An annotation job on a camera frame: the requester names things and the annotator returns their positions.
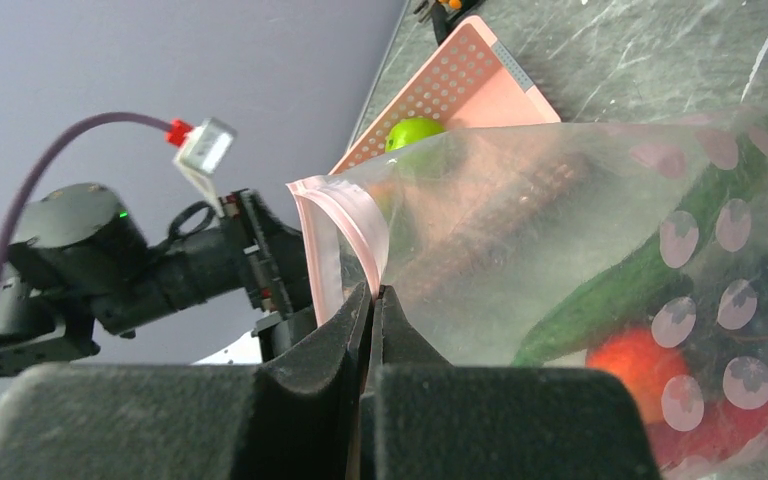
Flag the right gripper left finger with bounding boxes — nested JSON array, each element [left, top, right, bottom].
[[0, 285, 373, 479]]

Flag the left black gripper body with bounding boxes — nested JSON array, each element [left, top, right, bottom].
[[178, 188, 316, 362]]

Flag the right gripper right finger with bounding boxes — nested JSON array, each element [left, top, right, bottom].
[[360, 286, 660, 479]]

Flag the green lime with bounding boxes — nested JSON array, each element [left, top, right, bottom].
[[385, 117, 446, 152]]

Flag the pink plastic basket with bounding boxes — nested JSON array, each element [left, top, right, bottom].
[[331, 15, 560, 173]]

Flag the red chili pepper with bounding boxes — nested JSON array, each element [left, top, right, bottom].
[[646, 399, 768, 473]]

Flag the clear zip top bag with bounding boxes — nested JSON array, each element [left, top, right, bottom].
[[285, 105, 768, 480]]

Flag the dark grape bunch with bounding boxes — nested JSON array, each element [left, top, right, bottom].
[[683, 254, 768, 400]]

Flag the green cucumber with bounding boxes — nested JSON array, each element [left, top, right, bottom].
[[512, 147, 768, 366]]

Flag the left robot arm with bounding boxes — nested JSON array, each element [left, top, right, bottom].
[[0, 183, 312, 377]]

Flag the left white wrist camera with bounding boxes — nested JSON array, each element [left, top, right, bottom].
[[166, 118, 237, 217]]

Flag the black T-handle tool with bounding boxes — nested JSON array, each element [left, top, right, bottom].
[[430, 0, 484, 45]]

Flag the orange handled pliers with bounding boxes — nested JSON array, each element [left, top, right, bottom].
[[412, 0, 464, 15]]

